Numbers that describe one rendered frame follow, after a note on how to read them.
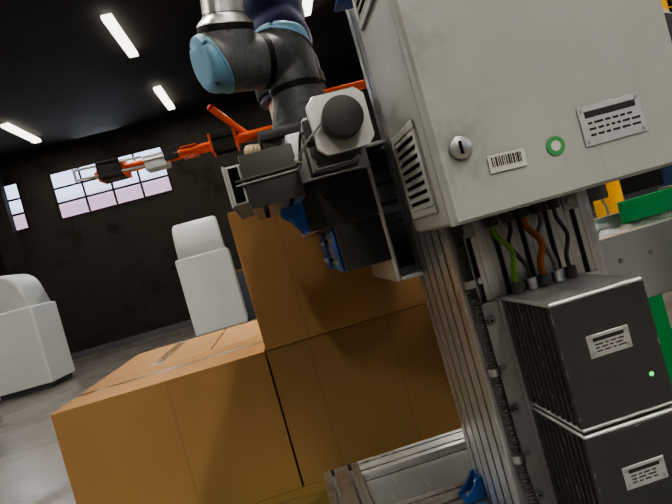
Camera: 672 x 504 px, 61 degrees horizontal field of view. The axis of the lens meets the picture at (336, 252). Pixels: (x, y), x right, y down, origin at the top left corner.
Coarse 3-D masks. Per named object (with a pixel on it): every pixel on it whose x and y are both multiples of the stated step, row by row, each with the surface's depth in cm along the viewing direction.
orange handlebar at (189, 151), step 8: (360, 80) 155; (336, 88) 154; (344, 88) 155; (360, 88) 156; (264, 128) 177; (240, 136) 176; (248, 136) 176; (192, 144) 175; (200, 144) 175; (208, 144) 175; (184, 152) 174; (192, 152) 175; (200, 152) 179; (136, 160) 174; (144, 168) 178
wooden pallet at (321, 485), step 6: (324, 480) 160; (306, 486) 160; (312, 486) 160; (318, 486) 160; (324, 486) 160; (288, 492) 159; (294, 492) 159; (300, 492) 160; (306, 492) 160; (312, 492) 160; (318, 492) 160; (324, 492) 160; (270, 498) 159; (276, 498) 159; (282, 498) 159; (288, 498) 159; (294, 498) 159; (300, 498) 160; (306, 498) 160; (312, 498) 160; (318, 498) 160; (324, 498) 160
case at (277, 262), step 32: (256, 224) 159; (288, 224) 160; (256, 256) 158; (288, 256) 160; (320, 256) 161; (256, 288) 158; (288, 288) 159; (320, 288) 160; (352, 288) 162; (384, 288) 163; (416, 288) 164; (288, 320) 159; (320, 320) 160; (352, 320) 161
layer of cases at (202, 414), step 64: (256, 320) 253; (384, 320) 163; (128, 384) 168; (192, 384) 157; (256, 384) 159; (320, 384) 161; (384, 384) 163; (448, 384) 165; (64, 448) 153; (128, 448) 155; (192, 448) 157; (256, 448) 159; (320, 448) 160; (384, 448) 162
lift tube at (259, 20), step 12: (252, 0) 170; (264, 0) 170; (276, 0) 171; (288, 0) 173; (252, 12) 171; (264, 12) 170; (276, 12) 170; (288, 12) 171; (300, 12) 177; (300, 24) 174; (312, 48) 177; (264, 96) 174; (264, 108) 183
